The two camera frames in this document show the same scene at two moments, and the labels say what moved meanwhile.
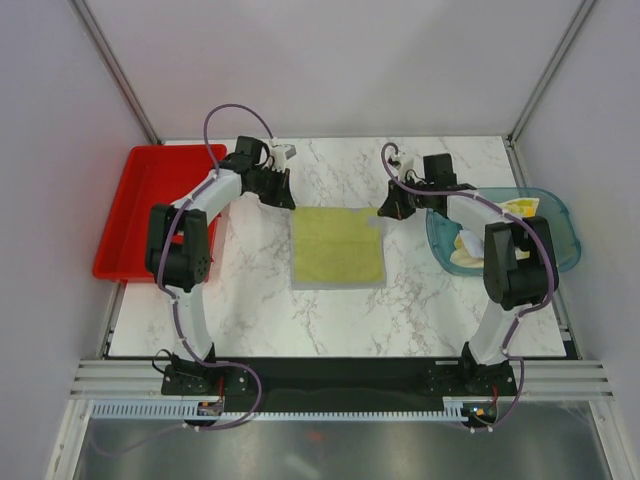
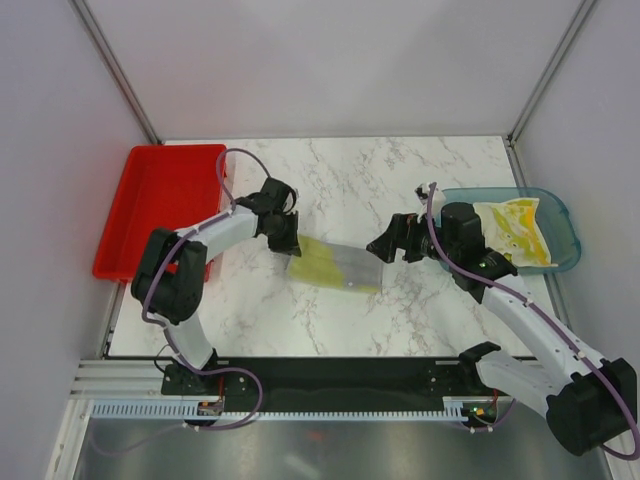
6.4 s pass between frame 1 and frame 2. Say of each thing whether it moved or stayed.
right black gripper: moved
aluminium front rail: stayed
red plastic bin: stayed
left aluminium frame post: stayed
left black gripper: moved
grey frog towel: moved
